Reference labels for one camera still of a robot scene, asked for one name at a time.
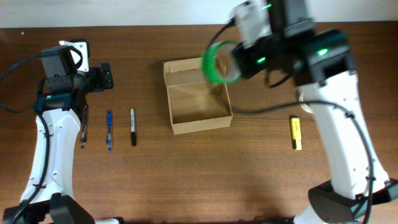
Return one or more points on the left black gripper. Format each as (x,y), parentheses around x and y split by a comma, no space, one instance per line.
(106,75)

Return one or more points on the blue pen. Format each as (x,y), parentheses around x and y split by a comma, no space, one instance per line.
(109,134)

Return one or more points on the black permanent marker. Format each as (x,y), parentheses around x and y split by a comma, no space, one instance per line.
(133,127)

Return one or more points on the yellow highlighter marker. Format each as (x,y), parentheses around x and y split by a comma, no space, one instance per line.
(296,133)

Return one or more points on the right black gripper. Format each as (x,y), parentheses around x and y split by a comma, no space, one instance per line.
(237,58)

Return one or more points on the cardboard box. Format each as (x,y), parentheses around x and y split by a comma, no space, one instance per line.
(194,103)

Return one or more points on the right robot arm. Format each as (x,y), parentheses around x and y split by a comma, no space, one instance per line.
(280,35)

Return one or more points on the cream masking tape roll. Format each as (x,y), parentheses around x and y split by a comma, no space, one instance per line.
(303,105)

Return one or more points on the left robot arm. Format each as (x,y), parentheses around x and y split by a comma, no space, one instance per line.
(61,111)

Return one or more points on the black pen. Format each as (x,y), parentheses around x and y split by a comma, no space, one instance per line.
(84,126)

